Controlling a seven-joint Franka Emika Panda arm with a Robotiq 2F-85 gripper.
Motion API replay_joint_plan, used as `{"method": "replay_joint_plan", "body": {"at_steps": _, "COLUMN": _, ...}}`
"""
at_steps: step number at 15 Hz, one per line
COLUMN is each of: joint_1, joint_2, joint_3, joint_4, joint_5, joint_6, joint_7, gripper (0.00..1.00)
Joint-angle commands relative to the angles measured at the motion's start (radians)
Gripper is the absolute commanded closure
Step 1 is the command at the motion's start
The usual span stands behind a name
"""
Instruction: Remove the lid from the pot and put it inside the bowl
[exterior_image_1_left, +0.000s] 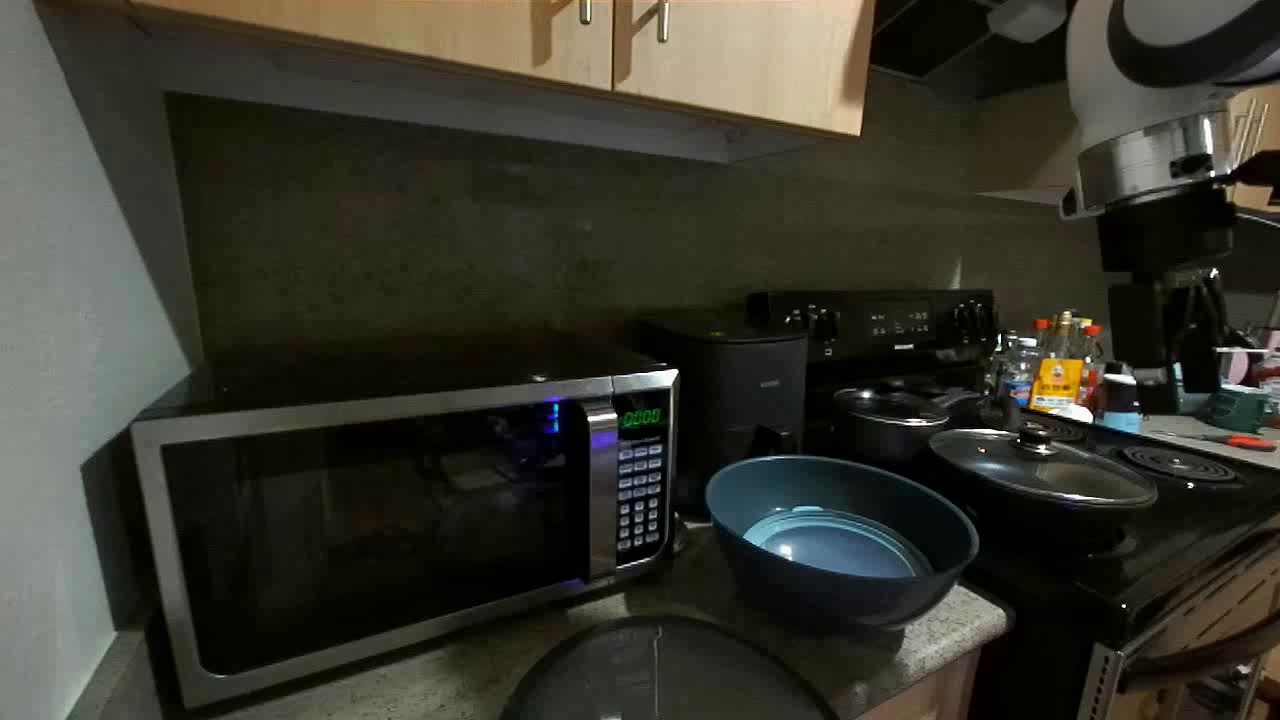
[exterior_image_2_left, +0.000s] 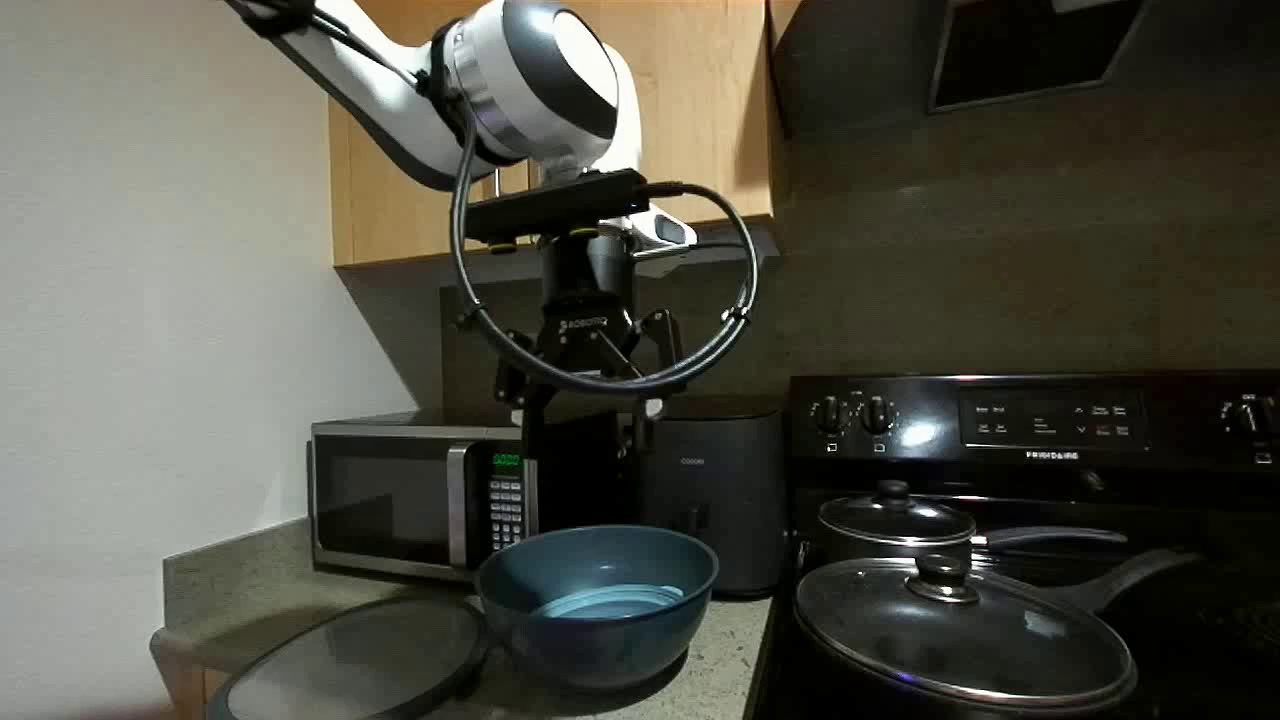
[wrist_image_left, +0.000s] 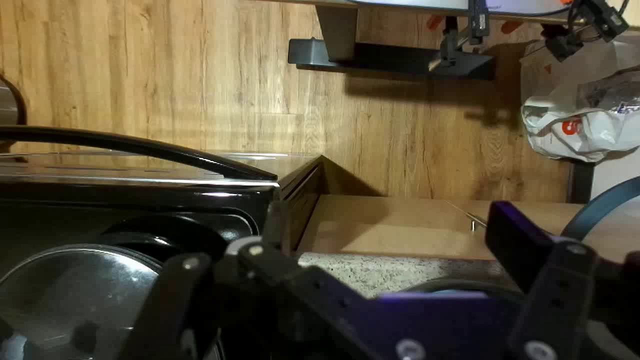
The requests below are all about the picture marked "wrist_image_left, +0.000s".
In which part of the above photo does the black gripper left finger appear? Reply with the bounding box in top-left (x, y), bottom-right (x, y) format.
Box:
top-left (122, 216), bottom-right (374, 360)

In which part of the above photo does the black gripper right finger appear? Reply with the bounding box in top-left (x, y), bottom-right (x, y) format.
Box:
top-left (486, 201), bottom-right (640, 360)

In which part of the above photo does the glass pot lid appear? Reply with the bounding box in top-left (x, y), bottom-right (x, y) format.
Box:
top-left (0, 245), bottom-right (159, 360)

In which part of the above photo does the white plastic bag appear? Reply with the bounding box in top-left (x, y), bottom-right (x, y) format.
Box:
top-left (519, 67), bottom-right (640, 161)

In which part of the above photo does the black electric stove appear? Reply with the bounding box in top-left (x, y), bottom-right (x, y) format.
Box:
top-left (0, 149), bottom-right (321, 272)

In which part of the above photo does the black oven door handle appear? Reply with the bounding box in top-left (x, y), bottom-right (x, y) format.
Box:
top-left (0, 125), bottom-right (273, 179)

